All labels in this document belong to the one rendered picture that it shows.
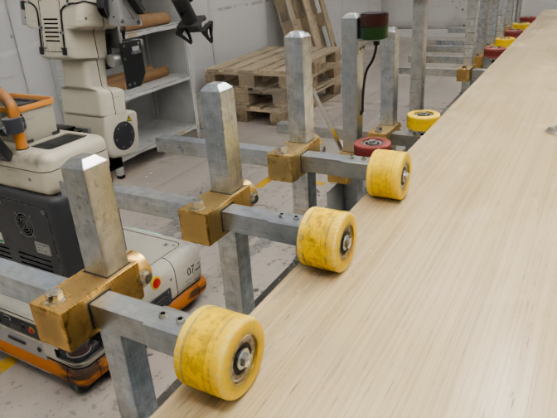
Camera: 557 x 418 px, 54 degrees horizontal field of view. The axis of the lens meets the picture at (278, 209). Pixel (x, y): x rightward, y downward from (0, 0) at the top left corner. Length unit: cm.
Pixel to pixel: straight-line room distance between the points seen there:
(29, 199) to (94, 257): 118
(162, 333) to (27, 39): 341
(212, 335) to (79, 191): 22
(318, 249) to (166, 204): 27
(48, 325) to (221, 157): 33
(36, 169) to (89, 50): 51
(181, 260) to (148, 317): 157
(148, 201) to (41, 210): 94
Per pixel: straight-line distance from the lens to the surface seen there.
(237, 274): 88
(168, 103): 454
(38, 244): 188
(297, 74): 99
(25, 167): 176
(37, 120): 187
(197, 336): 52
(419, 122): 140
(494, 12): 291
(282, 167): 97
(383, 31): 119
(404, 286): 71
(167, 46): 442
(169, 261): 212
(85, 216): 63
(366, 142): 123
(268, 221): 74
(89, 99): 207
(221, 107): 77
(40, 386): 214
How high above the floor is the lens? 129
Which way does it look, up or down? 25 degrees down
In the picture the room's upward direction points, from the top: 4 degrees counter-clockwise
